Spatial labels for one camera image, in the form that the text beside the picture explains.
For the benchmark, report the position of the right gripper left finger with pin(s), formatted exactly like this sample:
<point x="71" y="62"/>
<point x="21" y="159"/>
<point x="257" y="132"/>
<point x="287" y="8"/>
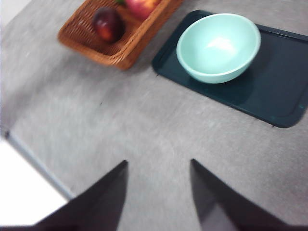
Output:
<point x="101" y="204"/>

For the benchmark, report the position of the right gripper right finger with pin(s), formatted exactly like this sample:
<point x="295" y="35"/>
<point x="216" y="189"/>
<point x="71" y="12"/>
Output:
<point x="221" y="209"/>

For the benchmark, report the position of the teal ribbed bowl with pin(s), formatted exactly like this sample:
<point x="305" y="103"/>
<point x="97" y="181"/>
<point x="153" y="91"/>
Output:
<point x="216" y="48"/>

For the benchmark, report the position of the dark red plum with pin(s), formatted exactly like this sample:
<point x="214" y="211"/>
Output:
<point x="108" y="25"/>

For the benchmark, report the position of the black rectangular tray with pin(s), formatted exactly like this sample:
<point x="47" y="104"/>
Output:
<point x="276" y="91"/>

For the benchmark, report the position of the brown wicker basket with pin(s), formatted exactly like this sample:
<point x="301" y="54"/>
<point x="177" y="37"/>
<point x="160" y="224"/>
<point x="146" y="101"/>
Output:
<point x="120" y="55"/>

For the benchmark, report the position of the red apple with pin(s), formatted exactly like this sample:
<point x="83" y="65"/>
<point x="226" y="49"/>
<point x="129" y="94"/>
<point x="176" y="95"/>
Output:
<point x="142" y="8"/>

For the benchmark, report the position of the green fruit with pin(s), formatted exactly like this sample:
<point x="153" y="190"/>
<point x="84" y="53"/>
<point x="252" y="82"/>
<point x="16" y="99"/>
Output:
<point x="120" y="1"/>

